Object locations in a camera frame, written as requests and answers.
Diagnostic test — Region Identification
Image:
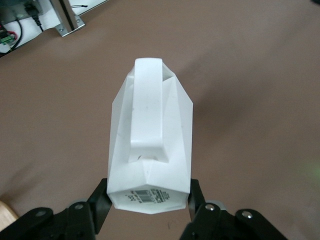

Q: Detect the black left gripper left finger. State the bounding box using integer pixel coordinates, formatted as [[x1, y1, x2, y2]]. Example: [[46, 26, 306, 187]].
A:
[[0, 177, 114, 240]]

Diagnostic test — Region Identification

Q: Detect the white faceted plastic cup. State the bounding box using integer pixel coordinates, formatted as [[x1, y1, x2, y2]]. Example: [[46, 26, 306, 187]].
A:
[[106, 57, 195, 215]]

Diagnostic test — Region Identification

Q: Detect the thin black cable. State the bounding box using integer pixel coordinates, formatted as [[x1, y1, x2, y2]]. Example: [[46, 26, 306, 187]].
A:
[[8, 19, 24, 52]]

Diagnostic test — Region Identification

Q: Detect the wooden cup rack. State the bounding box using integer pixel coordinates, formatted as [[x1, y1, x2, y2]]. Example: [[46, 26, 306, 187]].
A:
[[0, 199, 20, 227]]

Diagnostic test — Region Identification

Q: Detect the aluminium post with bracket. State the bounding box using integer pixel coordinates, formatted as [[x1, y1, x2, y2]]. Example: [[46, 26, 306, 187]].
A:
[[51, 0, 86, 38]]

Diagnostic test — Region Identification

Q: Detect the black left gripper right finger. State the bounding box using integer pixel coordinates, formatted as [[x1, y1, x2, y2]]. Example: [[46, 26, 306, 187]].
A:
[[179, 178, 288, 240]]

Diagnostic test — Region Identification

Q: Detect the black power plug cable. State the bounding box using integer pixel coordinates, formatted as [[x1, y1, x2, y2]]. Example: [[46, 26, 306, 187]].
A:
[[24, 0, 45, 32]]

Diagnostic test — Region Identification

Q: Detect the small green circuit board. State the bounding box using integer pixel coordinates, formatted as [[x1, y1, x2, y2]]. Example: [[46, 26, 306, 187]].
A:
[[0, 34, 14, 46]]

